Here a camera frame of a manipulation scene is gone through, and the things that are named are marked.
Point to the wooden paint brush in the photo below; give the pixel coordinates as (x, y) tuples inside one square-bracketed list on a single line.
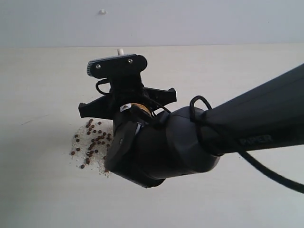
[(120, 51)]

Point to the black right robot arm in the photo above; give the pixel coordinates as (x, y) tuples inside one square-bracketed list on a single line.
[(152, 143)]

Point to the pile of beans and grit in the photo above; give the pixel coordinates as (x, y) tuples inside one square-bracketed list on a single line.
[(90, 145)]

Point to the white wall plug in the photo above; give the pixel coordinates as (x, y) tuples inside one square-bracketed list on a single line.
[(102, 12)]

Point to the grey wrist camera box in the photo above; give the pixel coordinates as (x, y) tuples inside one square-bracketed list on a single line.
[(122, 65)]

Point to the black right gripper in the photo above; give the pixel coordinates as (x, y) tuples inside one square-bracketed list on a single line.
[(119, 91)]

